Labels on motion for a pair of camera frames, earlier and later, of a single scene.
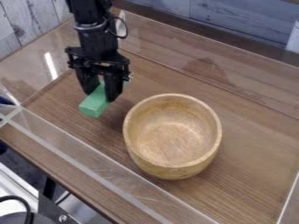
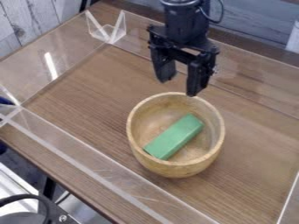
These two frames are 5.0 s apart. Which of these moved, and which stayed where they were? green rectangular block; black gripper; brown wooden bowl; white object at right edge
Moved: green rectangular block; black gripper
Stayed: brown wooden bowl; white object at right edge
